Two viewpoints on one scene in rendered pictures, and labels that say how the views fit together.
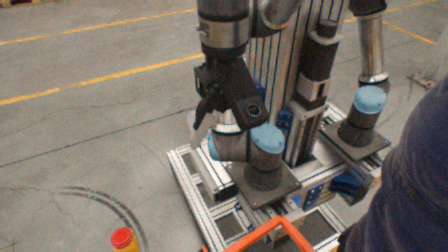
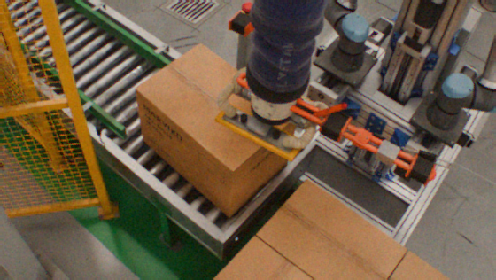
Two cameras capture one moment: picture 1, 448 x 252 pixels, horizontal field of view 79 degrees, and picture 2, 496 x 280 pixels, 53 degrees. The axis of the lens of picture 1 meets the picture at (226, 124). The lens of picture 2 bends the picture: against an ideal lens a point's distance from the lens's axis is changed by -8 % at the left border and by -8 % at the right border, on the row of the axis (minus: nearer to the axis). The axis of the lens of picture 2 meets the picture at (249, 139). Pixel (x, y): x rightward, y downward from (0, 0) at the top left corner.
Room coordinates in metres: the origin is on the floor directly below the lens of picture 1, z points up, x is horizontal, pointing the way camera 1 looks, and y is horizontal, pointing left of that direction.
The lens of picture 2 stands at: (-0.54, -1.40, 2.73)
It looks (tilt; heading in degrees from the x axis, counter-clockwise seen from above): 54 degrees down; 59
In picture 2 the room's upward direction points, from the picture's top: 6 degrees clockwise
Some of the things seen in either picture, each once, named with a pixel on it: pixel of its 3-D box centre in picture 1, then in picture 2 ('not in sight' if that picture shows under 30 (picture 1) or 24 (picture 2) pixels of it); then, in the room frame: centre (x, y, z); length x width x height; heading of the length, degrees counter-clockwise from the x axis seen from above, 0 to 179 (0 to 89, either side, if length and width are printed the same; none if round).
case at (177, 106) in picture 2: not in sight; (214, 128); (0.07, -0.07, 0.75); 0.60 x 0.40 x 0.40; 111
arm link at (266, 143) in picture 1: (264, 145); (352, 32); (0.67, -0.13, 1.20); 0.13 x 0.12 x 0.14; 87
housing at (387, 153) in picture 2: not in sight; (387, 152); (0.45, -0.71, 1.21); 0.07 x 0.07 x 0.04; 33
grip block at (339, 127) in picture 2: not in sight; (335, 124); (0.33, -0.53, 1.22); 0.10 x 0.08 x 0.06; 33
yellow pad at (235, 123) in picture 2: not in sight; (259, 128); (0.11, -0.38, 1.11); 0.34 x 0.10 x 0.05; 123
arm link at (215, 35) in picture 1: (221, 28); not in sight; (0.40, 0.01, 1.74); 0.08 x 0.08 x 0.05
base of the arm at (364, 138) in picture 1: (357, 127); (445, 109); (0.90, -0.58, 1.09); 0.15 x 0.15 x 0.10
